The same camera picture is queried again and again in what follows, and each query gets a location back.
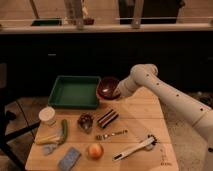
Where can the dark red bowl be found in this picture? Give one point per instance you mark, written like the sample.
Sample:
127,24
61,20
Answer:
106,87

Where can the blue sponge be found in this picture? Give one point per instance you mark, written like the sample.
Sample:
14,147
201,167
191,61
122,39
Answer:
69,160

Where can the metal cookie cutter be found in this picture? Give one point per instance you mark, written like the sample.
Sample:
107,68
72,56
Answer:
85,122

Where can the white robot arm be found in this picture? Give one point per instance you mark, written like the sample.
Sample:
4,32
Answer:
197,114

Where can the green cucumber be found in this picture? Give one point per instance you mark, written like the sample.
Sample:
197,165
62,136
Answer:
64,125

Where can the green tray in background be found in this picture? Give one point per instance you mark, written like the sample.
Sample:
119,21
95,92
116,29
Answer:
47,22

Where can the green plastic tray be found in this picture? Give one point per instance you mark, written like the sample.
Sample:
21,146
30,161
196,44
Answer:
76,92

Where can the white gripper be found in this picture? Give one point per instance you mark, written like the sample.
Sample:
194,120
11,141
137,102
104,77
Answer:
126,87

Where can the yellow corn husk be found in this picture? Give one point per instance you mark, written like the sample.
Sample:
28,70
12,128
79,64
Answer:
56,138

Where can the red bowl in background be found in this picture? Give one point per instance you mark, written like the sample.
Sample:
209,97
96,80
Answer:
88,21

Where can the black striped box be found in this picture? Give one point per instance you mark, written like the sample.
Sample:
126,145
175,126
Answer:
106,119

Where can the silver fork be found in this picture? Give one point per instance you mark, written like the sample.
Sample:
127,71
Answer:
106,136

